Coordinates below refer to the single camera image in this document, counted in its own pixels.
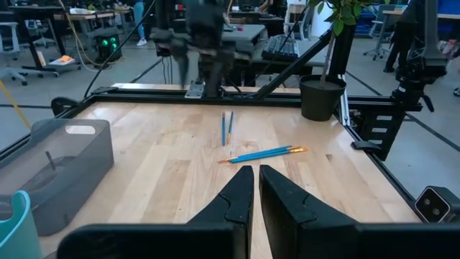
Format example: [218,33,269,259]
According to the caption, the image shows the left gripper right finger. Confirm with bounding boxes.
[258,164,360,259]

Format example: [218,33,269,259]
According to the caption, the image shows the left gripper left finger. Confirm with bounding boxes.
[186,165,255,259]

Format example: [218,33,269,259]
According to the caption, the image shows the green potted plant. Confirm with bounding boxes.
[298,0,391,122]

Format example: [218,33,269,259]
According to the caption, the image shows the wide grey translucent bin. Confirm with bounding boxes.
[0,118,115,237]

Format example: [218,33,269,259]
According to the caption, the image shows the black backlit keyboard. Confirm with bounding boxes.
[261,34,301,62]

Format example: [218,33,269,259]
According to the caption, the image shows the grey desk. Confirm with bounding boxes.
[221,23,326,69]

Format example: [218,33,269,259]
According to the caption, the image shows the computer tower green lights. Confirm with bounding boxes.
[93,32,123,64]

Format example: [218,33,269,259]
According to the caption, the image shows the person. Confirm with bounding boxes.
[132,0,149,47]
[382,0,421,74]

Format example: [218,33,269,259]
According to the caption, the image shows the grey rolling chair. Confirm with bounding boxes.
[362,3,395,61]

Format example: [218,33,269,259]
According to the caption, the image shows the teal plastic bin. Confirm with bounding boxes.
[0,189,43,259]

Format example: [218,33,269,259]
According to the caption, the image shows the orange floor item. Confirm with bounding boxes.
[47,53,77,67]

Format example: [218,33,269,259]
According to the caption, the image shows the wooden background desk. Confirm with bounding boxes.
[63,9,132,37]

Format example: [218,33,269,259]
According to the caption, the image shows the white office chair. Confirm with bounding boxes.
[0,21,46,86]

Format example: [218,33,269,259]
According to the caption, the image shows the black background desk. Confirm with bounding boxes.
[9,4,68,72]

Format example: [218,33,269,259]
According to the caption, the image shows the black aluminium table frame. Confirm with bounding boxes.
[0,27,425,163]

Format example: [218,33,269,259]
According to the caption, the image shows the black stereo camera box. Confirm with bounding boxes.
[414,185,460,224]

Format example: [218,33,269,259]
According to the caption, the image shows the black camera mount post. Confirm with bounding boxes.
[390,0,450,113]

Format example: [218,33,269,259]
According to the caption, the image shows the thin yellow floor cable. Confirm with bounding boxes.
[57,0,109,70]

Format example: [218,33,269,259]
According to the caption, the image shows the thick yellow hanging cable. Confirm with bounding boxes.
[0,79,33,130]

